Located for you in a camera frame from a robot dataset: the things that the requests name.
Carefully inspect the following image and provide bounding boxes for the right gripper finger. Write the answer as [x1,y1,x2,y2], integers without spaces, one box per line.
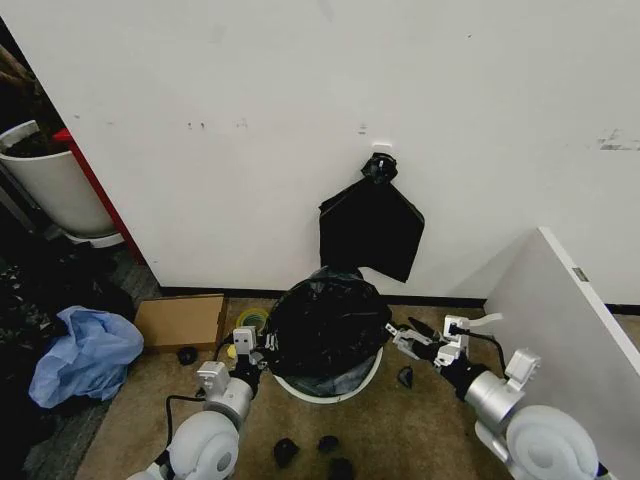
[407,316,442,346]
[384,322,432,360]

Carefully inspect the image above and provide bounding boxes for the black garbage bag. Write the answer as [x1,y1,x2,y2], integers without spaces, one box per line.
[264,266,394,397]

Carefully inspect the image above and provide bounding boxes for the white round trash bin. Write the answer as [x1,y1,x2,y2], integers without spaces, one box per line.
[272,346,387,404]

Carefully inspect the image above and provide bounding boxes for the black folded hanging bag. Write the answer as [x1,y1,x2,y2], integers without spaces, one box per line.
[318,152,427,285]

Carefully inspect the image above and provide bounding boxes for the blue plastic bag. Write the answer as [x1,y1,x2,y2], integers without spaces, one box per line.
[28,305,145,409]

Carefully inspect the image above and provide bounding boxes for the black bag pile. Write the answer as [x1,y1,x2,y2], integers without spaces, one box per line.
[0,239,137,351]

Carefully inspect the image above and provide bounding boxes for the yellow-green tape roll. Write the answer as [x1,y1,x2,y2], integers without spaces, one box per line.
[236,307,269,334]

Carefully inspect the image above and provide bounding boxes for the flat cardboard box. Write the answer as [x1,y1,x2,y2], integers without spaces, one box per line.
[134,294,229,352]

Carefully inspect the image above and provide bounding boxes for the white board panel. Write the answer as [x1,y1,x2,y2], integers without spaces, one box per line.
[483,226,640,480]

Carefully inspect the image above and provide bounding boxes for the white planter saucer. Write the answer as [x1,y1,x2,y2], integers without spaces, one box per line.
[62,228,126,250]

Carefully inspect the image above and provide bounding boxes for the white round planter pot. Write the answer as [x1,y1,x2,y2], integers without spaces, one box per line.
[0,119,119,239]

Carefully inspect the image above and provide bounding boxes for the brown plant stems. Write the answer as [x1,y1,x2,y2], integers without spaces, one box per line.
[0,43,57,154]

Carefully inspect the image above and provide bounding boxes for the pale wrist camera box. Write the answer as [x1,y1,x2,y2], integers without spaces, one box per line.
[232,325,258,357]
[434,314,472,369]

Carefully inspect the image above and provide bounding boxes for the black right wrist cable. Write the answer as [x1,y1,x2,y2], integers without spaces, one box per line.
[468,333,506,374]

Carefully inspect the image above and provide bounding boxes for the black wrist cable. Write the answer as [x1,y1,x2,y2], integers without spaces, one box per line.
[164,394,207,454]
[468,333,506,374]

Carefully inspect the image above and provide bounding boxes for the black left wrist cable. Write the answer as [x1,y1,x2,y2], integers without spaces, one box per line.
[164,394,207,454]

